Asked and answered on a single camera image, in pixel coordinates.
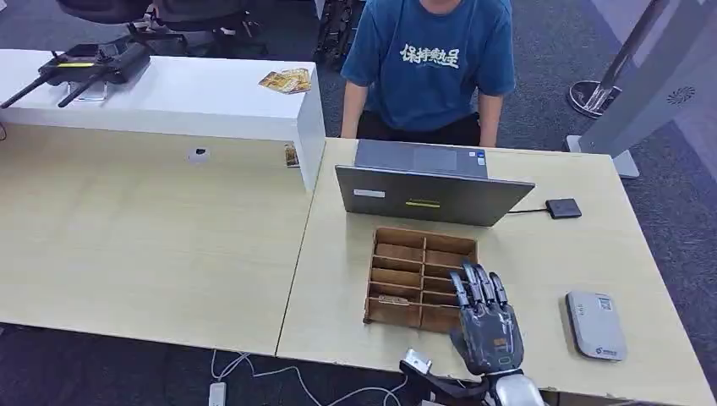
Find black wheeled frame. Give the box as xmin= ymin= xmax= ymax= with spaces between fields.
xmin=313 ymin=0 xmax=359 ymax=69

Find white floor cable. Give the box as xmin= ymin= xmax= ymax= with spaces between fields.
xmin=210 ymin=349 xmax=411 ymax=406

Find black office chair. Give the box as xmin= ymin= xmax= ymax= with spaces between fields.
xmin=56 ymin=0 xmax=153 ymax=25
xmin=152 ymin=0 xmax=265 ymax=49

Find black wrist cables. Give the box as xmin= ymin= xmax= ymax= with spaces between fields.
xmin=397 ymin=361 xmax=495 ymax=406

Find white desk shelf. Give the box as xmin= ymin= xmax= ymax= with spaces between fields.
xmin=0 ymin=48 xmax=326 ymax=193

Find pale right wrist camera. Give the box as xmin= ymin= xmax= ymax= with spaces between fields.
xmin=401 ymin=348 xmax=434 ymax=376

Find person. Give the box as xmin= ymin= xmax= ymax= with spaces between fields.
xmin=340 ymin=0 xmax=517 ymax=149

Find small black hub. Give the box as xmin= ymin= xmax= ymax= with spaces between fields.
xmin=545 ymin=198 xmax=583 ymax=220

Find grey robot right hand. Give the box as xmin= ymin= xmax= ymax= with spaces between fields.
xmin=448 ymin=260 xmax=526 ymax=377

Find yellow printed card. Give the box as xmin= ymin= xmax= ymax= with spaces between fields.
xmin=258 ymin=71 xmax=293 ymax=92
xmin=280 ymin=68 xmax=313 ymax=96

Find black remote controller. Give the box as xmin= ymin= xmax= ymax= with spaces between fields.
xmin=0 ymin=36 xmax=152 ymax=110

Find metal pole with round base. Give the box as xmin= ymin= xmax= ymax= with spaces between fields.
xmin=567 ymin=0 xmax=670 ymax=120

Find clear acrylic stand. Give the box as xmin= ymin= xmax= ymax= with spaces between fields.
xmin=57 ymin=81 xmax=109 ymax=104

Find white panel stand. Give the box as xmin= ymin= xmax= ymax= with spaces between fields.
xmin=563 ymin=0 xmax=717 ymax=180

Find grey laptop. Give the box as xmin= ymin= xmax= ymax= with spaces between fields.
xmin=335 ymin=139 xmax=537 ymax=228

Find wooden compartment box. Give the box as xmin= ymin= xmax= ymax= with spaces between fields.
xmin=363 ymin=225 xmax=479 ymax=336

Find grey flat device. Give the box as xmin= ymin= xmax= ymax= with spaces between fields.
xmin=564 ymin=290 xmax=628 ymax=363

